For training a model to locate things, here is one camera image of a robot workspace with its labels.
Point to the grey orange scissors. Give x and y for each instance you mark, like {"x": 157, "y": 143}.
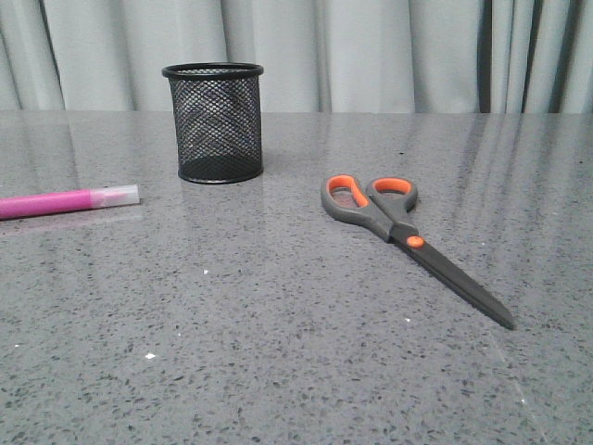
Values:
{"x": 383, "y": 207}

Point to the black mesh pen cup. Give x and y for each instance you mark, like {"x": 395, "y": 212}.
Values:
{"x": 217, "y": 119}

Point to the pale grey curtain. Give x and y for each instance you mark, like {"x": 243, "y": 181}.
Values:
{"x": 339, "y": 56}

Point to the pink highlighter pen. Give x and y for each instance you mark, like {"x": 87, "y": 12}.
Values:
{"x": 63, "y": 202}

